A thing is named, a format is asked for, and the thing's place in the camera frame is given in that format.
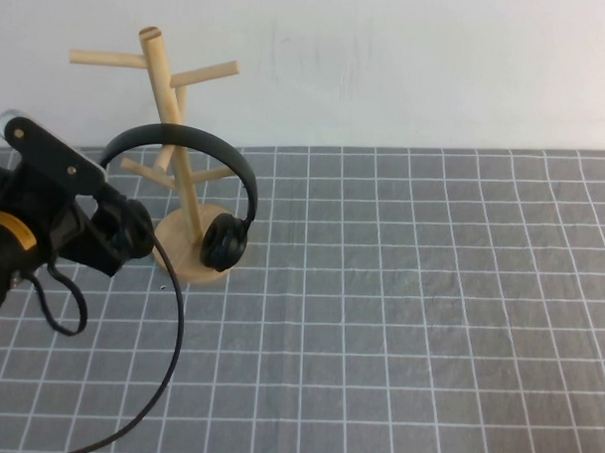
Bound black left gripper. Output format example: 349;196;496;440
41;180;139;279

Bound black over-ear headphones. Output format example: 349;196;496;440
95;121;261;274

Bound wooden branched headphone stand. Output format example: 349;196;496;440
60;23;246;288

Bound grey white-grid tablecloth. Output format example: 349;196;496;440
0;129;605;453

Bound flat black looped cable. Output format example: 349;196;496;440
28;260;90;337

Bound thin round black cable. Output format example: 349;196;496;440
63;213;189;453

